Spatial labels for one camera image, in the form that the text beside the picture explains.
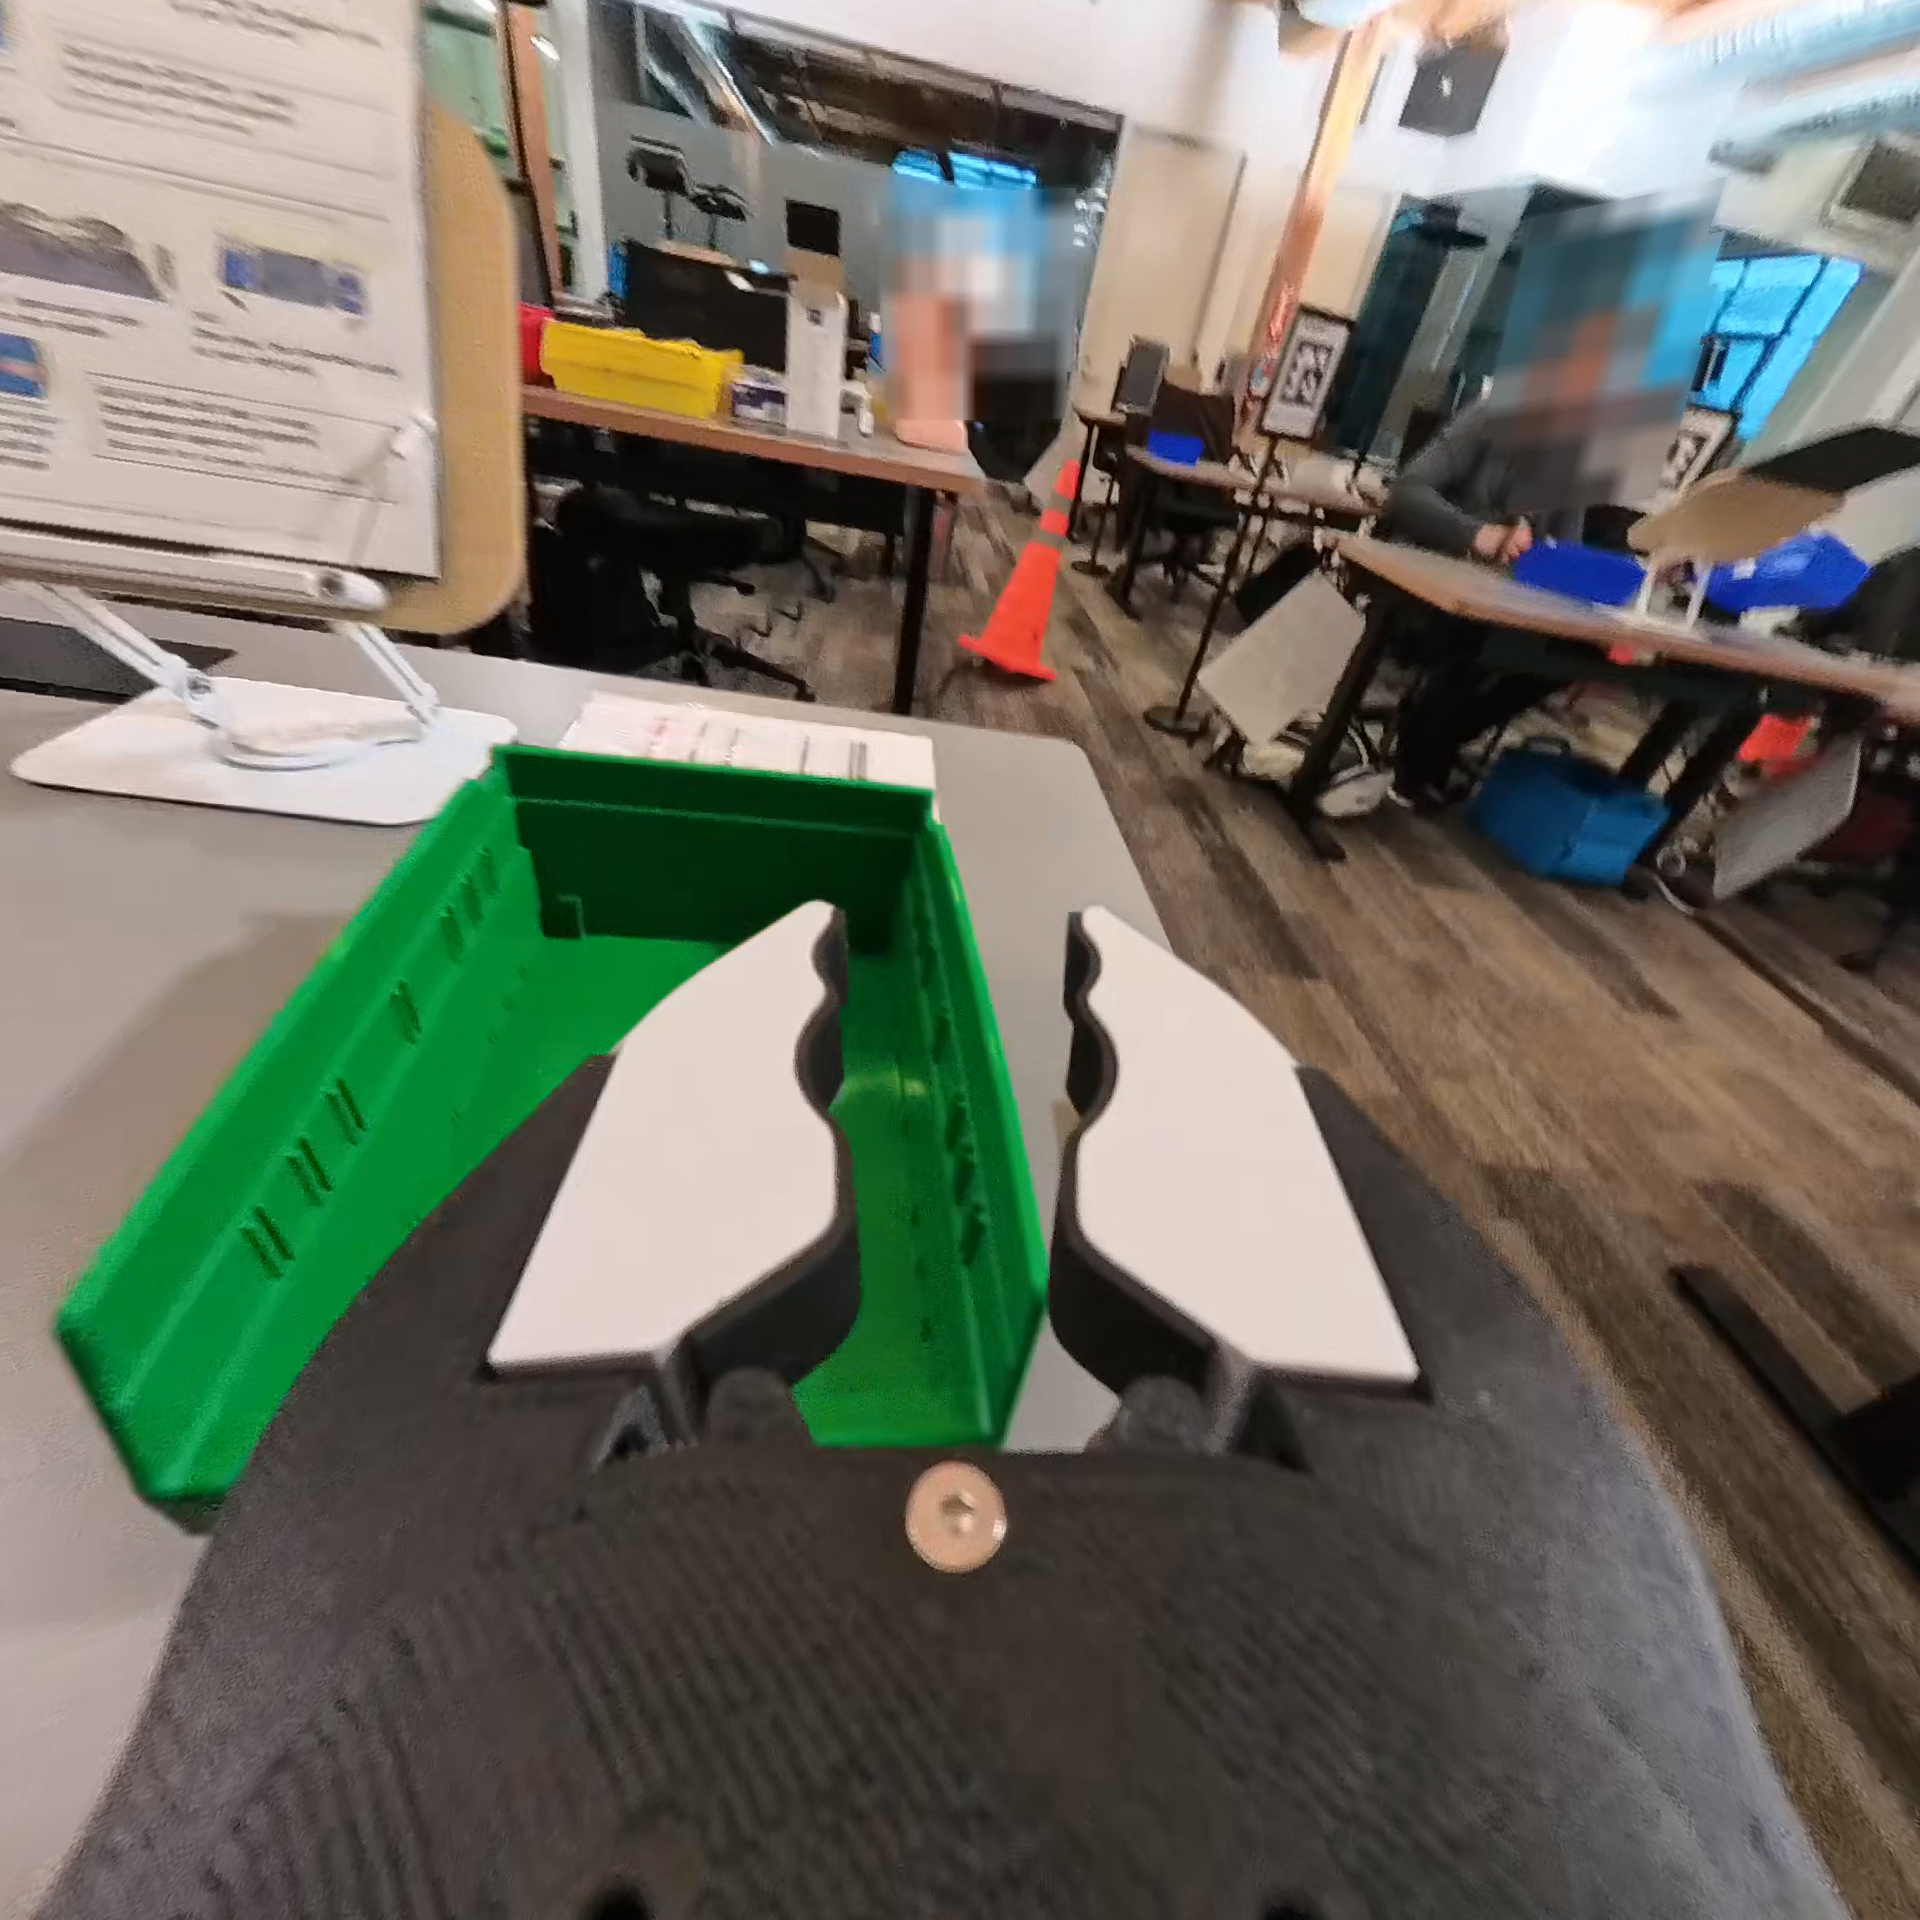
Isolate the wooden post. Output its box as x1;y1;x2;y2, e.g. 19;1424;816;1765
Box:
1253;30;1385;399

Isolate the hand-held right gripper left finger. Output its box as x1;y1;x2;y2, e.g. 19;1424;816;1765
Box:
486;902;860;1448

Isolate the green plastic bin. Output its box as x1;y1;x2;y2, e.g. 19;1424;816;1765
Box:
56;744;1047;1532

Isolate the white standing sign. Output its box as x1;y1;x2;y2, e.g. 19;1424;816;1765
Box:
783;292;851;440

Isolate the large blue bin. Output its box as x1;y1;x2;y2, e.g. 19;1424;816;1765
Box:
1469;744;1671;887

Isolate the marker sign on stand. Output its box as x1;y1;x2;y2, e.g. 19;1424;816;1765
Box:
1259;306;1356;444

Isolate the white leaning board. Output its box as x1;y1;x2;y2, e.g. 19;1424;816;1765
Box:
1199;568;1366;744

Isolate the black office chair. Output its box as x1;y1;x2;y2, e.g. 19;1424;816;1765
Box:
532;487;819;699

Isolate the orange traffic cone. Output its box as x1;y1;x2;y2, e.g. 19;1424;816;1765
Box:
959;458;1086;683

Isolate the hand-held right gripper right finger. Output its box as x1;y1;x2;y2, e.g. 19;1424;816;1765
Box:
1049;907;1424;1444

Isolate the black stanchion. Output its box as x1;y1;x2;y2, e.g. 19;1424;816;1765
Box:
1148;435;1292;736

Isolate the yellow bin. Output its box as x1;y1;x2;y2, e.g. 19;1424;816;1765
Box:
539;318;744;423

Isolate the white paper sheet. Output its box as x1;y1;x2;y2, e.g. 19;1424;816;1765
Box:
557;692;940;792

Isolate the black desk mat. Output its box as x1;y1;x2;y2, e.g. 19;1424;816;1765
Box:
0;618;233;699

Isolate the printed instruction sheet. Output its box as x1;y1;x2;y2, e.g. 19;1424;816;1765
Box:
0;0;444;578

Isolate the mannequin head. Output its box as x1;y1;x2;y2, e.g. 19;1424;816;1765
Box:
896;300;972;447

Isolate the black monitor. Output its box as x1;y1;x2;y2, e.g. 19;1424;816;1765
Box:
622;239;789;373

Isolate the white stand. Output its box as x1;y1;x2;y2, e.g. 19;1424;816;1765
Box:
7;562;518;828

